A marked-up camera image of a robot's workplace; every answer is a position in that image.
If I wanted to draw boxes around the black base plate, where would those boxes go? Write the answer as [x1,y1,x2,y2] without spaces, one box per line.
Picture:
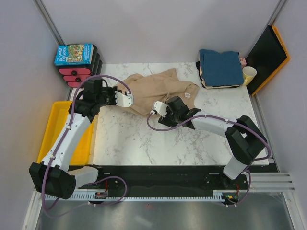
[77,164,249,199]

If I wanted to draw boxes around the yellow mug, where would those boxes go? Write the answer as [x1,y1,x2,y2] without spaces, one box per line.
[242,66,257,86]

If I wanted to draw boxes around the yellow plastic bin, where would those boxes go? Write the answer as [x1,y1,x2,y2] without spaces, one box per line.
[36,101,98,166]

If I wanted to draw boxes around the white cable duct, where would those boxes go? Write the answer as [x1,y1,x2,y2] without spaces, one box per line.
[71,190,226,201]

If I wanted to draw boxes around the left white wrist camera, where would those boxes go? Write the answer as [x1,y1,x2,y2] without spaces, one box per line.
[115,91,134,108]

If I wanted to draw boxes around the black pink drawer unit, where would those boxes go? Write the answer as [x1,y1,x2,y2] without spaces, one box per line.
[56,45,103,88]

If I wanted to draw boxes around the pink box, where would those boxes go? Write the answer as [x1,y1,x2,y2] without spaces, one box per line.
[239,57,247,68]

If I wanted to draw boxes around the blue treehouse book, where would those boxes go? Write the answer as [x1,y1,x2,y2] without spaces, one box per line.
[54,43,94,66]

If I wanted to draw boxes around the folded blue t-shirt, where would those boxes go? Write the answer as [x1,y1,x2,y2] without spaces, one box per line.
[199,49,243,86]

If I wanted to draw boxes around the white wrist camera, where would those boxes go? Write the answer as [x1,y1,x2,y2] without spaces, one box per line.
[152,101,168,117]
[115,91,134,108]

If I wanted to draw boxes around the black orange tray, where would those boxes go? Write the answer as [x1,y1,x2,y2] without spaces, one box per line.
[246,25,290,96]

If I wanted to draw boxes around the aluminium frame rail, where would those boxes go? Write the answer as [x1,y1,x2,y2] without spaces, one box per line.
[250,172,295,192]

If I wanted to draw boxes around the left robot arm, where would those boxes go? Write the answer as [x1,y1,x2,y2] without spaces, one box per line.
[29,75,118,199]

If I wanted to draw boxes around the beige t-shirt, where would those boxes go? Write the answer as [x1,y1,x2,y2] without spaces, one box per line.
[123,68,200,117]

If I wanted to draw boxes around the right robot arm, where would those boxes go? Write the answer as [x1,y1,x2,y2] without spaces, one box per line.
[153,96,269,189]

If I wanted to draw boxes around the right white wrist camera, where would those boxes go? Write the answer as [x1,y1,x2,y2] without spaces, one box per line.
[152,101,168,117]

